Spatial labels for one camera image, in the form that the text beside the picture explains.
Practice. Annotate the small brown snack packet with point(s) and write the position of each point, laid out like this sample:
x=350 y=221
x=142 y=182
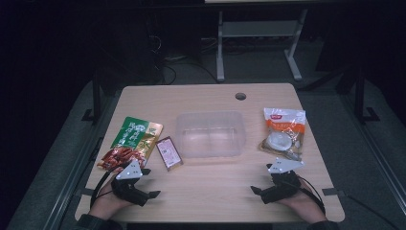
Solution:
x=169 y=153

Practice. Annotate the black metal stand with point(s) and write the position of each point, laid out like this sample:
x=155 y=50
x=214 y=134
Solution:
x=96 y=96
x=360 y=96

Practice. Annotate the orange and white snack packet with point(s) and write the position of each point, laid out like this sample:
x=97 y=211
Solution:
x=284 y=127

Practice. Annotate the person's right hand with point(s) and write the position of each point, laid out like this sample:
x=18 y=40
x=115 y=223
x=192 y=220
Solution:
x=303 y=204

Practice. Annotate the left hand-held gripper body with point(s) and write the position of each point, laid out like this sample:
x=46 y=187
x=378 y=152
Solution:
x=127 y=188

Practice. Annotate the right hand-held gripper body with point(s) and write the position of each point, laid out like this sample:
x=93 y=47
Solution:
x=282 y=187

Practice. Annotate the clear plastic container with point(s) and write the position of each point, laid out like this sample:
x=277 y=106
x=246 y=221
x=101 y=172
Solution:
x=210 y=134

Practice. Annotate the white metal stand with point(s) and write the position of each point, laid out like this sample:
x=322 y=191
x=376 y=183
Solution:
x=219 y=48

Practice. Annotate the green and gold snack packet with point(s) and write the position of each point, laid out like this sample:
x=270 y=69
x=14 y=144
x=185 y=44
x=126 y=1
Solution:
x=137 y=131

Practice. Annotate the person's left hand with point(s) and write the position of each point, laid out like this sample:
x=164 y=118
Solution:
x=102 y=204

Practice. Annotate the grey tape strip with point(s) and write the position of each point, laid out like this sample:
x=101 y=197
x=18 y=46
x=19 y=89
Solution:
x=85 y=192
x=332 y=192

